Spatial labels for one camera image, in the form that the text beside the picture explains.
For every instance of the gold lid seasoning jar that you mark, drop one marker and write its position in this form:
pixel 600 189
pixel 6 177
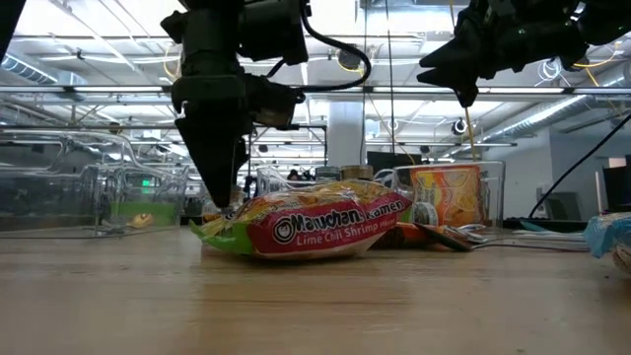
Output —
pixel 357 171

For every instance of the lime chili shrimp ramen packet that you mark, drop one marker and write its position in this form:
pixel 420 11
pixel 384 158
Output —
pixel 320 227

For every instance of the green lid spice jar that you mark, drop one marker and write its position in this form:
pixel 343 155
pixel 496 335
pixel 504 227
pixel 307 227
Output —
pixel 326 172

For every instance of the silver label spice jar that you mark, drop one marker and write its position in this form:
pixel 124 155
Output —
pixel 425 213

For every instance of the clear plastic bin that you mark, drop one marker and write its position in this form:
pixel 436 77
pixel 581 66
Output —
pixel 495 197
pixel 49 197

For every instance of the person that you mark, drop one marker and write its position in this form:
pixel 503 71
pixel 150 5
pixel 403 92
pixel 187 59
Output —
pixel 294 175

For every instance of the grey box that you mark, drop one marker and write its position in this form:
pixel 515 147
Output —
pixel 562 206

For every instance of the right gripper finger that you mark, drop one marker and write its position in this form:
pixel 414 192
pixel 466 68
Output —
pixel 453 84
pixel 446 55

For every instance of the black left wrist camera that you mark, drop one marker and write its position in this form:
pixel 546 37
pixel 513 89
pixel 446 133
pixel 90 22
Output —
pixel 273 101

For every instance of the white pillar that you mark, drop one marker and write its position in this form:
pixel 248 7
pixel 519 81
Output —
pixel 345 133

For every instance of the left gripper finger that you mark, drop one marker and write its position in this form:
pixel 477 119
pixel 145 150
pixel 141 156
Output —
pixel 212 158
pixel 240 155

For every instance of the dark monitor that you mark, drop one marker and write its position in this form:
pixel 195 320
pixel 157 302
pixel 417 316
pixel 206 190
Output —
pixel 616 187

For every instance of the orange ramen packet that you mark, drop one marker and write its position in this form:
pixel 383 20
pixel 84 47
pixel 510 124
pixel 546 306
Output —
pixel 448 194

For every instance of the dark orange snack packet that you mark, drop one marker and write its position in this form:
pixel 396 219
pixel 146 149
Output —
pixel 399 235

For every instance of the black camera stand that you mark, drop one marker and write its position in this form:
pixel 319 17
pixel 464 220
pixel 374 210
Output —
pixel 315 126

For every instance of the black monitor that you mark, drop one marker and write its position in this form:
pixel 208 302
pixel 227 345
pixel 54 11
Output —
pixel 394 162

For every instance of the blue beef ramen packet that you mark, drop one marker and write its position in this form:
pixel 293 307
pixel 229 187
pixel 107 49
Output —
pixel 609 232

